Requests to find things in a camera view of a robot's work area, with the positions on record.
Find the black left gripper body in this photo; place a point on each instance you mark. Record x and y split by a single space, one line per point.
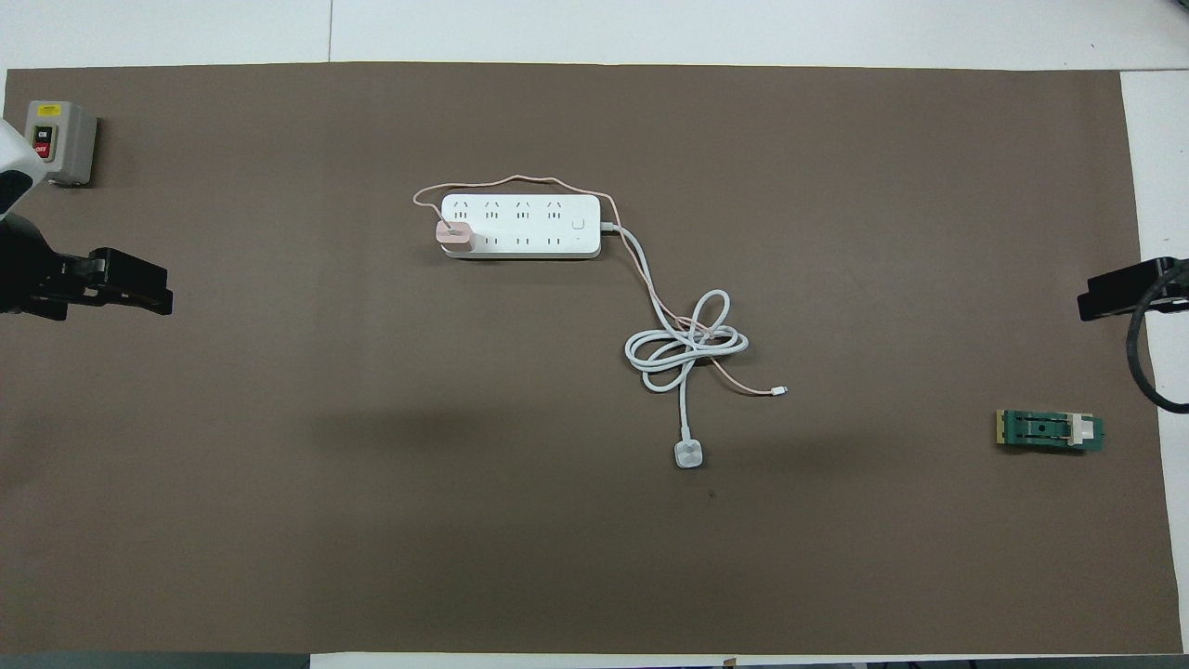
28 274

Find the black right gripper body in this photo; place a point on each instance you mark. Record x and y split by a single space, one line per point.
1175 277

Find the pink charger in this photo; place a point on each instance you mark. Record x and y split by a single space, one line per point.
455 235

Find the white power strip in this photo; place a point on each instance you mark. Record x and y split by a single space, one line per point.
529 228

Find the brown table mat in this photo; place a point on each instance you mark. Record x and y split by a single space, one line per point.
464 520

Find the grey on-off switch box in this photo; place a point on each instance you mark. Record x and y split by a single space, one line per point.
65 139

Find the green knife switch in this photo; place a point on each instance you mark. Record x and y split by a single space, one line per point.
1045 431

